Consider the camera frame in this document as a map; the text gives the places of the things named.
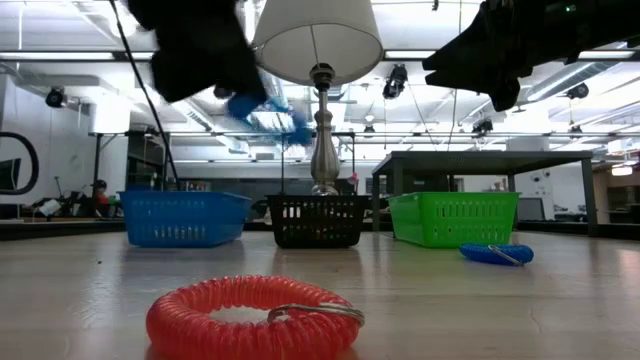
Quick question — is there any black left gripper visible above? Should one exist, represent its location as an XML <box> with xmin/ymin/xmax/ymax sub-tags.
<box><xmin>124</xmin><ymin>0</ymin><xmax>269</xmax><ymax>104</ymax></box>

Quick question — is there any small white object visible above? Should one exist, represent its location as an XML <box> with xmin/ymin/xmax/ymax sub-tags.
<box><xmin>38</xmin><ymin>198</ymin><xmax>63</xmax><ymax>218</ymax></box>

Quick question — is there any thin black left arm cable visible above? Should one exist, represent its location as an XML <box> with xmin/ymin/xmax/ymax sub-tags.
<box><xmin>108</xmin><ymin>0</ymin><xmax>180</xmax><ymax>192</ymax></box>

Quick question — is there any black metal rack frame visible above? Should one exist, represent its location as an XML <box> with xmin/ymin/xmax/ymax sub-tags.
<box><xmin>89</xmin><ymin>130</ymin><xmax>357</xmax><ymax>197</ymax></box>

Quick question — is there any black ceiling spotlight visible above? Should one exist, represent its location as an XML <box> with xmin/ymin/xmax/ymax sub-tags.
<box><xmin>381</xmin><ymin>63</ymin><xmax>410</xmax><ymax>101</ymax></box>
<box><xmin>44</xmin><ymin>87</ymin><xmax>67</xmax><ymax>110</ymax></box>
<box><xmin>471</xmin><ymin>117</ymin><xmax>495</xmax><ymax>137</ymax></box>
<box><xmin>565</xmin><ymin>82</ymin><xmax>591</xmax><ymax>101</ymax></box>

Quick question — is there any white shade silver table lamp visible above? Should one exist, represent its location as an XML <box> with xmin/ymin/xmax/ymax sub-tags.
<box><xmin>251</xmin><ymin>0</ymin><xmax>385</xmax><ymax>197</ymax></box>

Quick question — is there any green plastic slotted basket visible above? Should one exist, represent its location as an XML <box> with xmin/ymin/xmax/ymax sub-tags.
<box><xmin>388</xmin><ymin>191</ymin><xmax>521</xmax><ymax>249</ymax></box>

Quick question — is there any blue coil wristband keychain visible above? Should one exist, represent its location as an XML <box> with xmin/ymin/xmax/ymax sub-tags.
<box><xmin>459</xmin><ymin>242</ymin><xmax>535</xmax><ymax>267</ymax></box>
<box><xmin>224</xmin><ymin>92</ymin><xmax>316</xmax><ymax>147</ymax></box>

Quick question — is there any blue plastic slotted basket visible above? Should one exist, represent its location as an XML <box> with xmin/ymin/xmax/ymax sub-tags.
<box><xmin>118</xmin><ymin>190</ymin><xmax>253</xmax><ymax>249</ymax></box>

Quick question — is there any dark monitor screen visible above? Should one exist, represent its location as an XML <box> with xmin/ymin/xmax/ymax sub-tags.
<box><xmin>0</xmin><ymin>158</ymin><xmax>22</xmax><ymax>192</ymax></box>

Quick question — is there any thick black cable loop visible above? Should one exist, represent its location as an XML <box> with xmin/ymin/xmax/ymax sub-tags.
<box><xmin>0</xmin><ymin>131</ymin><xmax>40</xmax><ymax>196</ymax></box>

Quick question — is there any grey monitor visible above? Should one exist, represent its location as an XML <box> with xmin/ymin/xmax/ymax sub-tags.
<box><xmin>516</xmin><ymin>196</ymin><xmax>547</xmax><ymax>223</ymax></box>

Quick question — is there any person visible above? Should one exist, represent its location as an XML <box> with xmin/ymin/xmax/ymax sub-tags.
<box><xmin>91</xmin><ymin>178</ymin><xmax>115</xmax><ymax>217</ymax></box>

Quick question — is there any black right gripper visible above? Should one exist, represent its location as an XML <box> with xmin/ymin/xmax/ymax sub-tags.
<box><xmin>422</xmin><ymin>0</ymin><xmax>596</xmax><ymax>112</ymax></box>

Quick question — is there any black plastic slotted basket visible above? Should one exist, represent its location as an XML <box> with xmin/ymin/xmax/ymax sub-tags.
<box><xmin>266</xmin><ymin>194</ymin><xmax>371</xmax><ymax>250</ymax></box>

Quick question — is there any red coil wristband keychain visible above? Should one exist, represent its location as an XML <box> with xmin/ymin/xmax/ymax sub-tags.
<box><xmin>145</xmin><ymin>274</ymin><xmax>365</xmax><ymax>360</ymax></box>

